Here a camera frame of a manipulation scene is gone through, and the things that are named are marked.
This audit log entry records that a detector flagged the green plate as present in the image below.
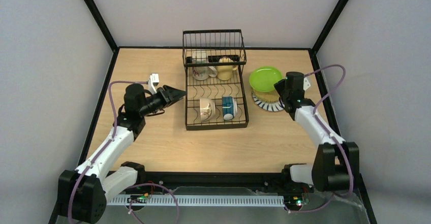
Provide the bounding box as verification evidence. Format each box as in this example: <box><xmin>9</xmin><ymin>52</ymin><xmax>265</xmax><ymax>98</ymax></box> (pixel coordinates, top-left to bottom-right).
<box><xmin>249</xmin><ymin>66</ymin><xmax>284</xmax><ymax>92</ymax></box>

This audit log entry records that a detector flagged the cream ceramic mug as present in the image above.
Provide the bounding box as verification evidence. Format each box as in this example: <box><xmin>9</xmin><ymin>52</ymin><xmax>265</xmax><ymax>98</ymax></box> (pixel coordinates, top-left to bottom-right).
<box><xmin>191</xmin><ymin>50</ymin><xmax>218</xmax><ymax>81</ymax></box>

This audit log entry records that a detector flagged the small white patterned bowl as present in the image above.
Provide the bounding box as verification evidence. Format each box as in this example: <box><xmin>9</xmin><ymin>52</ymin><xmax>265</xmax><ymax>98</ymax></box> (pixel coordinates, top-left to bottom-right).
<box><xmin>199</xmin><ymin>97</ymin><xmax>216</xmax><ymax>122</ymax></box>

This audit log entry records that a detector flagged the black wire dish rack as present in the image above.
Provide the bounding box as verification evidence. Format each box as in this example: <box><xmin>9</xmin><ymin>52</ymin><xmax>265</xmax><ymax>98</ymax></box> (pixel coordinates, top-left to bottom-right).
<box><xmin>182</xmin><ymin>29</ymin><xmax>249</xmax><ymax>131</ymax></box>

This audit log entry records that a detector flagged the yellow handled mug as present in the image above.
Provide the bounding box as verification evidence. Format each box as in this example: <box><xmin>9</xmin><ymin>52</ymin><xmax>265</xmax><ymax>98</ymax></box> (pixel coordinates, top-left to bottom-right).
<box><xmin>216</xmin><ymin>57</ymin><xmax>238</xmax><ymax>81</ymax></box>

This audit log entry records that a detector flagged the white bowl dark rim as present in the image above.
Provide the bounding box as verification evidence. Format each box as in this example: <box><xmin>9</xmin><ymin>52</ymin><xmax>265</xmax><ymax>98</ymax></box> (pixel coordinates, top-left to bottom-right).
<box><xmin>222</xmin><ymin>96</ymin><xmax>238</xmax><ymax>121</ymax></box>

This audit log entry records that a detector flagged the woven bamboo plate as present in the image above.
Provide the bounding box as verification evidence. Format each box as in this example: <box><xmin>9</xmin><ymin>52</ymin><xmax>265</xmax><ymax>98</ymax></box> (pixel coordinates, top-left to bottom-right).
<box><xmin>252</xmin><ymin>89</ymin><xmax>280</xmax><ymax>103</ymax></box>

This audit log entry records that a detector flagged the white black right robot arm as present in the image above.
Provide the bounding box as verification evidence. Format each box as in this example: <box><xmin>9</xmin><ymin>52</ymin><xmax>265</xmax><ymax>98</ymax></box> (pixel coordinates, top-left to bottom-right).
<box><xmin>274</xmin><ymin>72</ymin><xmax>359</xmax><ymax>193</ymax></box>

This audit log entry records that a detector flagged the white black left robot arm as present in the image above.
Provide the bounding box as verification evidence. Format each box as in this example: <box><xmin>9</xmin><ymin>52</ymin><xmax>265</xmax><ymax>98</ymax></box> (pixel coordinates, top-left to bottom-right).
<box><xmin>57</xmin><ymin>82</ymin><xmax>187</xmax><ymax>223</ymax></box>

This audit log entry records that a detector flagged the blue striped white plate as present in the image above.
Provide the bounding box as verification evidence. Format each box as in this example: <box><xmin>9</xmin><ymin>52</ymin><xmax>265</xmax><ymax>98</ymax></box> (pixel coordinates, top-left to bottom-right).
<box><xmin>252</xmin><ymin>93</ymin><xmax>284</xmax><ymax>112</ymax></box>

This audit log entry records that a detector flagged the left controller board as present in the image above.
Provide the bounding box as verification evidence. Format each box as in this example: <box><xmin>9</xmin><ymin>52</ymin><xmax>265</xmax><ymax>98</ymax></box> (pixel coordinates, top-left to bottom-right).
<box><xmin>127</xmin><ymin>195</ymin><xmax>151</xmax><ymax>204</ymax></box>

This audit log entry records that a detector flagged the controller board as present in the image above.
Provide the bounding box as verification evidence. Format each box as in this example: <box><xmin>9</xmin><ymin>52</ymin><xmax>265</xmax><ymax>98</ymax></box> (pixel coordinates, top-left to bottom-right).
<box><xmin>127</xmin><ymin>195</ymin><xmax>151</xmax><ymax>204</ymax></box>
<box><xmin>284</xmin><ymin>194</ymin><xmax>310</xmax><ymax>206</ymax></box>

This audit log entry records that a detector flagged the right controller board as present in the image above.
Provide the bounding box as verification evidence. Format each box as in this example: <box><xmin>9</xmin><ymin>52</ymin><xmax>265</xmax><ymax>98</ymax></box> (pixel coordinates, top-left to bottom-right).
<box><xmin>284</xmin><ymin>194</ymin><xmax>310</xmax><ymax>206</ymax></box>

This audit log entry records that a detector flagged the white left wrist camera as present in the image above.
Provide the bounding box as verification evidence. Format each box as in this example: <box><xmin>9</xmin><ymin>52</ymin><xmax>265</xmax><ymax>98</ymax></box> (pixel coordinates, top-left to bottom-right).
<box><xmin>147</xmin><ymin>73</ymin><xmax>160</xmax><ymax>94</ymax></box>

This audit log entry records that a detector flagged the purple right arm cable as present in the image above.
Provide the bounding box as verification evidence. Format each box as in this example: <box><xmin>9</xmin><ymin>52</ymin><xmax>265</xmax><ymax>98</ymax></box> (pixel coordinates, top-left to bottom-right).
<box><xmin>284</xmin><ymin>64</ymin><xmax>355</xmax><ymax>215</ymax></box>

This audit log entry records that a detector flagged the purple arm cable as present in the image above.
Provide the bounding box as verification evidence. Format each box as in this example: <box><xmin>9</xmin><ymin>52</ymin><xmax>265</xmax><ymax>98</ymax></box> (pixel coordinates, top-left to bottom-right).
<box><xmin>67</xmin><ymin>80</ymin><xmax>180</xmax><ymax>224</ymax></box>
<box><xmin>284</xmin><ymin>64</ymin><xmax>355</xmax><ymax>215</ymax></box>

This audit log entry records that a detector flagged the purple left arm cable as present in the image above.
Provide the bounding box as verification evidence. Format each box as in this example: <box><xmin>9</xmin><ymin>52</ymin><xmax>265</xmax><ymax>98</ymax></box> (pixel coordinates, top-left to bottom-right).
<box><xmin>67</xmin><ymin>80</ymin><xmax>180</xmax><ymax>224</ymax></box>

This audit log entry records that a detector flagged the black aluminium frame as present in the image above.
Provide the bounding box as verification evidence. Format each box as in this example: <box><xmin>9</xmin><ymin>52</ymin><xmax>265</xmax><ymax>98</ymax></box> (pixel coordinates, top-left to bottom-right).
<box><xmin>49</xmin><ymin>0</ymin><xmax>377</xmax><ymax>223</ymax></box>

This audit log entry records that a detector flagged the white slotted cable duct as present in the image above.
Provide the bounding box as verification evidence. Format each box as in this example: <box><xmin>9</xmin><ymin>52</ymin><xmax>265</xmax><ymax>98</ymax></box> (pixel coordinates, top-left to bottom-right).
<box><xmin>107</xmin><ymin>194</ymin><xmax>285</xmax><ymax>207</ymax></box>

